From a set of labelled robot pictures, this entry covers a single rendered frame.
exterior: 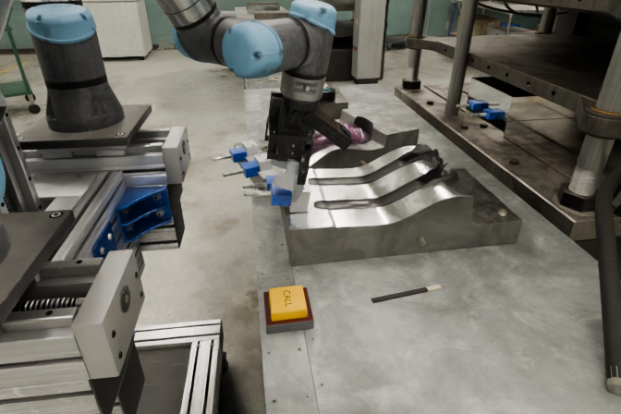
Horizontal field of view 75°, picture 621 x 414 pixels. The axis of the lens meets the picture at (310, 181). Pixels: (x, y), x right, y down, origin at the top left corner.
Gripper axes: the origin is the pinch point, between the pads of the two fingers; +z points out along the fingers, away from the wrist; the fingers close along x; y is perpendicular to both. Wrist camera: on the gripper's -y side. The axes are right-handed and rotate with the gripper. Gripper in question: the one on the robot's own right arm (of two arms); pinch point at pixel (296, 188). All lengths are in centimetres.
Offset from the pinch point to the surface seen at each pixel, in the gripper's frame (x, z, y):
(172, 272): -79, 112, 36
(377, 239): 8.8, 5.9, -16.6
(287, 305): 23.2, 7.7, 3.2
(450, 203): 7.6, -3.2, -30.1
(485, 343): 32.9, 5.6, -27.9
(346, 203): -0.8, 4.3, -11.8
